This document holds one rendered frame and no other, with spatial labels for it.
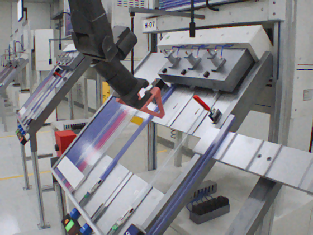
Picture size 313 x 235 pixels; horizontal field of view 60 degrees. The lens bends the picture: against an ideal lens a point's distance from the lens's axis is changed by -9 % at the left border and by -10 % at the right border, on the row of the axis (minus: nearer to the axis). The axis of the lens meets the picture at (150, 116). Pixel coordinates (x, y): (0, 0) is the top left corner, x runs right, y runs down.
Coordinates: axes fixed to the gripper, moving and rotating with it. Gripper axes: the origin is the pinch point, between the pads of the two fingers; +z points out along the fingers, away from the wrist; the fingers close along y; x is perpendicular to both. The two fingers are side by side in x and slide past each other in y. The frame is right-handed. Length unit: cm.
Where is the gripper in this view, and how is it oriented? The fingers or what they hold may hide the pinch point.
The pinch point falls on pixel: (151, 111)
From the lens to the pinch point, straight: 76.2
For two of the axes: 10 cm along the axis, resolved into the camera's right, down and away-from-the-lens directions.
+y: -5.1, -2.0, 8.4
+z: 6.0, 6.1, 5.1
